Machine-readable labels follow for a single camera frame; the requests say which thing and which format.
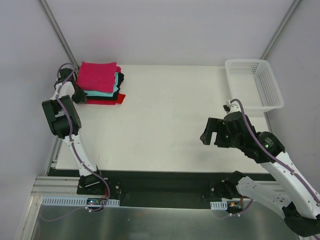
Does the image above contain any teal t shirt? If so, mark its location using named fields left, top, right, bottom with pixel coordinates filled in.
left=84, top=72, right=124, bottom=98

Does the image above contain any pink t shirt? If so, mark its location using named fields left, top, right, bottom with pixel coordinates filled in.
left=77, top=61, right=121, bottom=93

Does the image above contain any red t shirt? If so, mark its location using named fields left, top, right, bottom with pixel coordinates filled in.
left=87, top=93, right=126, bottom=106

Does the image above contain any black t shirt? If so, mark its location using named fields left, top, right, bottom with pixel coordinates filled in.
left=84, top=72, right=125, bottom=101

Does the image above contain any white plastic laundry basket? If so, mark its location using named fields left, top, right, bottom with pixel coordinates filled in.
left=225, top=59, right=284, bottom=113

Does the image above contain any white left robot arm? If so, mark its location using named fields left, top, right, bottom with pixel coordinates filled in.
left=41, top=63, right=106, bottom=195

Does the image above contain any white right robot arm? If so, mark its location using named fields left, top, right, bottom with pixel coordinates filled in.
left=199, top=111, right=320, bottom=239

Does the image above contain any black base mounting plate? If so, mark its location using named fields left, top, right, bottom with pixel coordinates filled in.
left=76, top=170, right=241, bottom=209

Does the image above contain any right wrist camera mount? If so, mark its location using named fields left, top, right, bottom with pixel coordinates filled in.
left=223, top=100, right=242, bottom=115

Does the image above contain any right white cable duct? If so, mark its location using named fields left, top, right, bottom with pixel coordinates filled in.
left=210, top=200, right=228, bottom=211

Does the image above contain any white cable duct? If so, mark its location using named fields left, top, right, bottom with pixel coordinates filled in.
left=42, top=196, right=120, bottom=208
left=210, top=200, right=228, bottom=211

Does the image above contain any aluminium frame rail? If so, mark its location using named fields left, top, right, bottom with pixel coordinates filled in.
left=31, top=174, right=303, bottom=202

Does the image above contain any left aluminium corner post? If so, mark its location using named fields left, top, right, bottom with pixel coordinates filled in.
left=37, top=0, right=79, bottom=72

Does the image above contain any aluminium corner post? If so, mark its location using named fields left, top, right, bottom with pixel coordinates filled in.
left=37, top=0, right=79, bottom=72
left=260, top=0, right=304, bottom=60

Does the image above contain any left white cable duct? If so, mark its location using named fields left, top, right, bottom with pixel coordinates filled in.
left=42, top=196, right=120, bottom=208

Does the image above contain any right aluminium corner post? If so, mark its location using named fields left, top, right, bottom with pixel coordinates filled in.
left=260, top=0, right=304, bottom=60

